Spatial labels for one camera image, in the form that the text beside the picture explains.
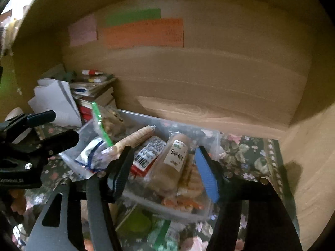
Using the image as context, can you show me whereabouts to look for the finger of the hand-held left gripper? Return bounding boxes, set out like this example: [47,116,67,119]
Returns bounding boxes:
[0,110,57,144]
[25,129,80,163]

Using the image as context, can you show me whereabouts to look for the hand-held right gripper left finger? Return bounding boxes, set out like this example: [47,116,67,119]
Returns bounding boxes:
[26,146,135,251]

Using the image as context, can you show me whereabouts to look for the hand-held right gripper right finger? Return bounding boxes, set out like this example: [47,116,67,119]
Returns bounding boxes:
[195,146,302,251]

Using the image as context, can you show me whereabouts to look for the clear bag of crackers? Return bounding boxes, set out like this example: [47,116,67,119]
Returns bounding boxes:
[178,159,207,198]

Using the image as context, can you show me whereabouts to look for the red white snack packet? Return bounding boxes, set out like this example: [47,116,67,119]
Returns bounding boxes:
[129,135,168,179]

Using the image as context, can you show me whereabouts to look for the blue white snack packet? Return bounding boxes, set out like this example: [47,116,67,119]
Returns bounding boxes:
[75,137,112,172]

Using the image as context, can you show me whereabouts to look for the orange snack bag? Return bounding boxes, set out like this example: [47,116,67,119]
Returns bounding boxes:
[161,195,205,211]

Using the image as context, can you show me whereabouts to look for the brown bread roll packet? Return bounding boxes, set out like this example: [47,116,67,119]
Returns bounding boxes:
[145,133,195,196]

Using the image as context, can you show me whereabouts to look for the green-sealed zip bag of biscuits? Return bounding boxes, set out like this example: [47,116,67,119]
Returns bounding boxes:
[91,101,126,147]

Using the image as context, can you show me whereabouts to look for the clear plastic storage box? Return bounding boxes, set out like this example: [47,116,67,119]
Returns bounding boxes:
[58,107,222,223]

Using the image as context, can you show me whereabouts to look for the person's left hand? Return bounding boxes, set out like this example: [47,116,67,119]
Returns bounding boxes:
[9,188,29,215]

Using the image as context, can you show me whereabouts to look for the white paper sheets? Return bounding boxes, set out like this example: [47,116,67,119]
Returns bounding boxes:
[27,78,84,127]

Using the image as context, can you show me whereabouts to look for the stack of books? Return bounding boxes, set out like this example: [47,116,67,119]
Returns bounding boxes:
[70,74,118,123]

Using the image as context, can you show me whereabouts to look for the green white snack packet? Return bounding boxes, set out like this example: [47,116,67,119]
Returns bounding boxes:
[148,220,184,251]

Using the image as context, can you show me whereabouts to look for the pink sticky note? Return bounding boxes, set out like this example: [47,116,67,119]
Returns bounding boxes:
[68,14,98,47]

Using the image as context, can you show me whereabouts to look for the orange sticky note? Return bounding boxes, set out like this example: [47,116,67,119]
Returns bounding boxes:
[97,18,185,50]

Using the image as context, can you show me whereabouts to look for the green sticky note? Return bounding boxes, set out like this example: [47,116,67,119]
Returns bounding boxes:
[105,8,162,27]

